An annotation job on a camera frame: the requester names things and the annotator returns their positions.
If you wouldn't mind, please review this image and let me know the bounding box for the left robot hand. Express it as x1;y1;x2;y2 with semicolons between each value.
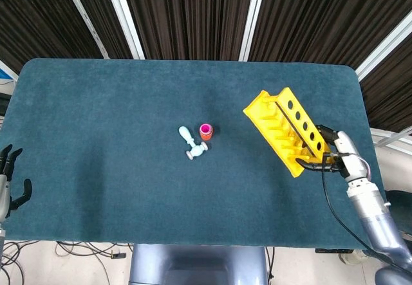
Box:
0;143;33;220

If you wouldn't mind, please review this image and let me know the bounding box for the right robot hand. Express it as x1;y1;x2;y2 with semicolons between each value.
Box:
297;124;371;183

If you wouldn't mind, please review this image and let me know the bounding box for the yellow test tube rack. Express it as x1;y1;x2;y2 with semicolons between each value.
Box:
243;87;332;179

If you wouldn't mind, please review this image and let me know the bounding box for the blue velvet table cloth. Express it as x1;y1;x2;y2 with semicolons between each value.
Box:
0;57;387;250

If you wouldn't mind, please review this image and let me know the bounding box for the orange stacking cup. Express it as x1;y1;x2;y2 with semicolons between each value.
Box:
198;123;214;141

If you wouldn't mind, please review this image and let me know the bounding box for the light blue toy hammer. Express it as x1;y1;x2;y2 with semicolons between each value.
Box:
178;125;209;161

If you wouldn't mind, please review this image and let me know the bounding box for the grey-blue robot torso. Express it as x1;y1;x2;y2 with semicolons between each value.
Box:
128;243;270;285

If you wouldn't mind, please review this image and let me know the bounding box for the dark brown curtain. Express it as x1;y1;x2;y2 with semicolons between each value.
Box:
0;0;412;128

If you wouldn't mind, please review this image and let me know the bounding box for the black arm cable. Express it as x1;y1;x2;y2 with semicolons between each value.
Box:
321;151;412;276

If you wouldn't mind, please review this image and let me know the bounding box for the thin grey frame post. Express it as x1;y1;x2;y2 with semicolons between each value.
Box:
59;0;111;60

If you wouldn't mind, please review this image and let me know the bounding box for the wide white frame post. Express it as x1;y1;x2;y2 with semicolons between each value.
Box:
102;0;145;60

